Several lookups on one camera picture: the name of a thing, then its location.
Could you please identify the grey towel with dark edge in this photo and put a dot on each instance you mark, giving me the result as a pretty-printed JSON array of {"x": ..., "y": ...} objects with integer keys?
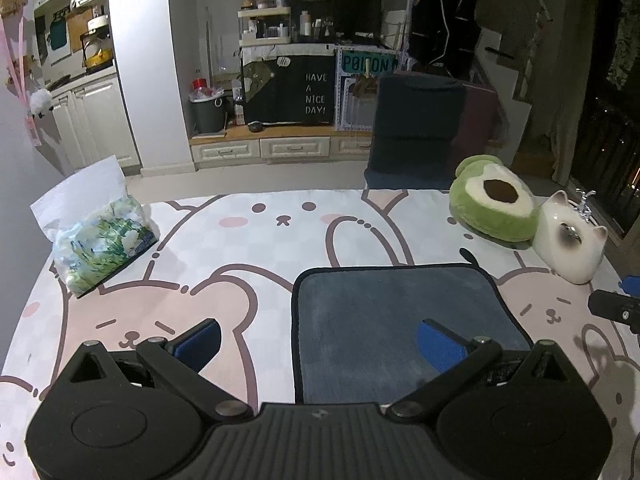
[{"x": 380, "y": 320}]

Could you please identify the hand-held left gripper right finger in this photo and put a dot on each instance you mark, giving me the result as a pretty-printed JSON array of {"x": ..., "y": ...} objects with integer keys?
[{"x": 440, "y": 346}]

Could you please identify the white two tier shelf rack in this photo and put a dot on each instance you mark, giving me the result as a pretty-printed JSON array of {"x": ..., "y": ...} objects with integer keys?
[{"x": 265, "y": 22}]

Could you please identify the white drawer platform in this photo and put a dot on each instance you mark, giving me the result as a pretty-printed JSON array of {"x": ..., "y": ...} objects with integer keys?
[{"x": 280, "y": 147}]

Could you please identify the dark green trash bin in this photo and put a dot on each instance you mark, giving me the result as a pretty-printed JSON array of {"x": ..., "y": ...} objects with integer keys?
[{"x": 209, "y": 115}]

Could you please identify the purple storage box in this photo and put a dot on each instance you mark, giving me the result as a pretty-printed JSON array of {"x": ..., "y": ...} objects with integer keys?
[{"x": 482, "y": 115}]

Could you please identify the dark blue floor chair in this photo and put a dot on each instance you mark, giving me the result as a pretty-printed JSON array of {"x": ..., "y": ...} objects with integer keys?
[{"x": 417, "y": 130}]

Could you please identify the black hanging garment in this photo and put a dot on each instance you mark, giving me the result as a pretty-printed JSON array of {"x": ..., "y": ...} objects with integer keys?
[{"x": 445, "y": 20}]

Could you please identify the white kitchen cabinet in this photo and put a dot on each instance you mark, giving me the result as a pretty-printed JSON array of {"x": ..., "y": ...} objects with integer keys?
[{"x": 95, "y": 120}]

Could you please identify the pink hanging ribbon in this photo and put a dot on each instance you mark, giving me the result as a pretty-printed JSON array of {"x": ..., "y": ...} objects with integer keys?
[{"x": 17, "y": 60}]

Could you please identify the black computer mouse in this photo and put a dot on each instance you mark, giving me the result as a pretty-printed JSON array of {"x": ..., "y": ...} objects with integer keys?
[{"x": 256, "y": 127}]

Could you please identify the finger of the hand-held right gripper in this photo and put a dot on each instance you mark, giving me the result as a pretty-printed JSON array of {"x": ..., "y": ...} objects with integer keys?
[{"x": 611, "y": 307}]

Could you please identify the green avocado plush cushion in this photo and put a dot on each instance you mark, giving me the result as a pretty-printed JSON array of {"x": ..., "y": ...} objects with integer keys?
[{"x": 492, "y": 205}]

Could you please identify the white fluffy plush toy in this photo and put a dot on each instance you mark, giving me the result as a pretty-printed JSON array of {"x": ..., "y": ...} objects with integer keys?
[{"x": 41, "y": 101}]

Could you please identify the floral tissue pack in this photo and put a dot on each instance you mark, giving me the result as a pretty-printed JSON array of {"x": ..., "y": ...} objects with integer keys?
[{"x": 102, "y": 242}]

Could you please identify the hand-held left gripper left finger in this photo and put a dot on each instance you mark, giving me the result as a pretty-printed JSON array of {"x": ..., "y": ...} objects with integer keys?
[{"x": 201, "y": 344}]

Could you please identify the black printed cloth cover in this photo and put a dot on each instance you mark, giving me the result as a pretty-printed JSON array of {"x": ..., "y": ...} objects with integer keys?
[{"x": 300, "y": 91}]

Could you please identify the dark patterned curtain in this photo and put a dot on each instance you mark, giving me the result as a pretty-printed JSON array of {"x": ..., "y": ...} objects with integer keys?
[{"x": 625, "y": 35}]

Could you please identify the white cat shaped ornament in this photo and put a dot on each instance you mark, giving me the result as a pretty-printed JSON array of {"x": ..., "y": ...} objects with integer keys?
[{"x": 567, "y": 250}]

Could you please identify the bunny print table mat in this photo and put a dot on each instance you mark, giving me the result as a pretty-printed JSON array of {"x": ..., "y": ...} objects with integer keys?
[{"x": 280, "y": 255}]

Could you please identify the teal lettered sign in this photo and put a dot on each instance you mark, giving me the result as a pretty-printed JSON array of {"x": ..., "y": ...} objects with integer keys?
[{"x": 367, "y": 64}]

